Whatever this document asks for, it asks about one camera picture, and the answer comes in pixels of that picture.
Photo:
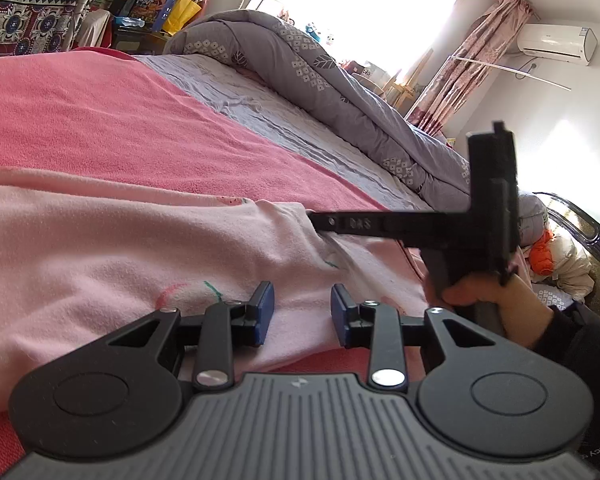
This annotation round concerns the pink strawberry print top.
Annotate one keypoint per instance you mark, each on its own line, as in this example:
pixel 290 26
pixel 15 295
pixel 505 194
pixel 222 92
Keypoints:
pixel 105 260

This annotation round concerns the person's right forearm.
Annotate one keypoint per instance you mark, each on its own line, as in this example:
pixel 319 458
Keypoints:
pixel 590 370

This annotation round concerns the wooden chair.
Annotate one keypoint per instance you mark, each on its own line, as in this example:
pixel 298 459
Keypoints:
pixel 405 87

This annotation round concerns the pink terry blanket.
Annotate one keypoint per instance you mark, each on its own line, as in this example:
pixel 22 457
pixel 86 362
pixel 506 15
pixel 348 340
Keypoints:
pixel 80 110

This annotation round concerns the white curved rod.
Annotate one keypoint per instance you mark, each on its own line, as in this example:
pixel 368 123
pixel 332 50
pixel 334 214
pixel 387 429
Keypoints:
pixel 505 69

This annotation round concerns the orange puffer garment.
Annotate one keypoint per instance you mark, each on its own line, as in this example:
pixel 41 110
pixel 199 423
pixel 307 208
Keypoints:
pixel 541 255

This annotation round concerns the blue plush toy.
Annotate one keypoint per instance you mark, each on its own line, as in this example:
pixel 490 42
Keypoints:
pixel 315 30

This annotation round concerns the person's right hand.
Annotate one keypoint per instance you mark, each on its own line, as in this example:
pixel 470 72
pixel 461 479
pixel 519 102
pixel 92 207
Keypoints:
pixel 522 310

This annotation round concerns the cream puffer jacket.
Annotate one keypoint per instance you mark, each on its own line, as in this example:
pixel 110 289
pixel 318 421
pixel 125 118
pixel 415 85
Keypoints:
pixel 572 265

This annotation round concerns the grey bed sheet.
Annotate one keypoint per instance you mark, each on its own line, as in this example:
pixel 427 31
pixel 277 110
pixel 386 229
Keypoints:
pixel 280 120

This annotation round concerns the yellow bag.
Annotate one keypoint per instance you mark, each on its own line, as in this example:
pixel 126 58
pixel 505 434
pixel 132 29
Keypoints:
pixel 182 12

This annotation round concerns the grey floral pillow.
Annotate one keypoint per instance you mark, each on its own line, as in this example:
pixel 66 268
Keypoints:
pixel 557 299

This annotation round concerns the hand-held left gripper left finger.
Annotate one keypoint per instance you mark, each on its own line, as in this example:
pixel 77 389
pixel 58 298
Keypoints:
pixel 262 310

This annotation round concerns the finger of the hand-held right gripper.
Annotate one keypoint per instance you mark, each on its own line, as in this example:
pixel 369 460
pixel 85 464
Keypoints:
pixel 360 224

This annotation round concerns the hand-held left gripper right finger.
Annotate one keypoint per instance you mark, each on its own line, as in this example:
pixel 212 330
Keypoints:
pixel 340 320

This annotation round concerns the grey floral quilt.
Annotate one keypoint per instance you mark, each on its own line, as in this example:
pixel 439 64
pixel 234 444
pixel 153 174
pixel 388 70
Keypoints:
pixel 330 85

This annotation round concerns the white air conditioner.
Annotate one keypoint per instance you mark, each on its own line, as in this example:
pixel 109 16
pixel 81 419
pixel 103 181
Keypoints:
pixel 555 42

